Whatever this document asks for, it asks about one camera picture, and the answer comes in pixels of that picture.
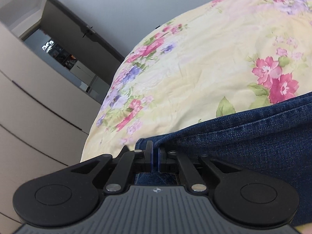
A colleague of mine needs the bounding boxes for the hallway cabinet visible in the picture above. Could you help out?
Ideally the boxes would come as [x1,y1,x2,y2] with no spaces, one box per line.
[23,26,111,104]

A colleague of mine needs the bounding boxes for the dark brown door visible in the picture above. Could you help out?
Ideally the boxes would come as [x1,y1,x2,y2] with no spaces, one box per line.
[40,0,125,64]

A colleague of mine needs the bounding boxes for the blue denim jeans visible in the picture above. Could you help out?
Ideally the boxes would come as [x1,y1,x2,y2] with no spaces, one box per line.
[150,93,311,226]

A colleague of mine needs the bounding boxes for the floral yellow bed quilt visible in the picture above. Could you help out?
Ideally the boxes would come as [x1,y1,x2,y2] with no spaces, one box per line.
[82,0,311,161]

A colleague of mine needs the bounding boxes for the beige wardrobe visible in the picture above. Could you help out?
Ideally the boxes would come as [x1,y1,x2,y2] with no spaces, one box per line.
[1,25,100,233]

